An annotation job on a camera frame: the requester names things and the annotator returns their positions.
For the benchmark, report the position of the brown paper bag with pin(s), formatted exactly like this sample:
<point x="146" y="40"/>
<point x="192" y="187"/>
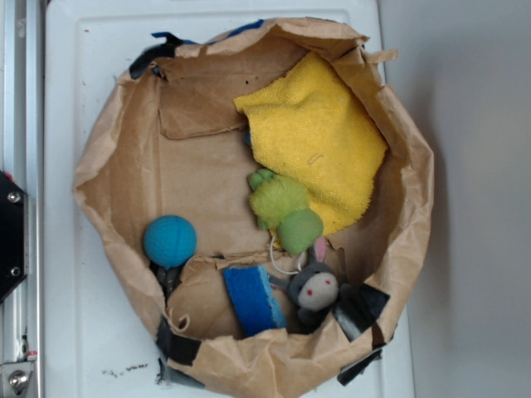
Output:
<point x="169" y="142"/>

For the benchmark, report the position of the aluminum frame rail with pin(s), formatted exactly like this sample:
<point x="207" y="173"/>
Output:
<point x="22" y="112"/>

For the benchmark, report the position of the yellow terry cloth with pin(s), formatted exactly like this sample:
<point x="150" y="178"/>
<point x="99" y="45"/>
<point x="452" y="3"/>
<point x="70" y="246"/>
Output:
<point x="310" y="126"/>

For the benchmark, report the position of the blue rubber ball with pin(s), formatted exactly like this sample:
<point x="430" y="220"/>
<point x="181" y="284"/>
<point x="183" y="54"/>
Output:
<point x="170" y="241"/>

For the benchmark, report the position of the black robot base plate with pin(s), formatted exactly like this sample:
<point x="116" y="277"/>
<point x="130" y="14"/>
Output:
<point x="14" y="267"/>

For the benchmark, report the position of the green plush toy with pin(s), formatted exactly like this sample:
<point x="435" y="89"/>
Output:
<point x="281" y="205"/>

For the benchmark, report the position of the gray plush rabbit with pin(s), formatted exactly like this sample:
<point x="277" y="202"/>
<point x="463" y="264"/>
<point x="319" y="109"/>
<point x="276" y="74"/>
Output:
<point x="312" y="288"/>

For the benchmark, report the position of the blue sponge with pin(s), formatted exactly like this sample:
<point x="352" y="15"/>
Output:
<point x="252" y="298"/>

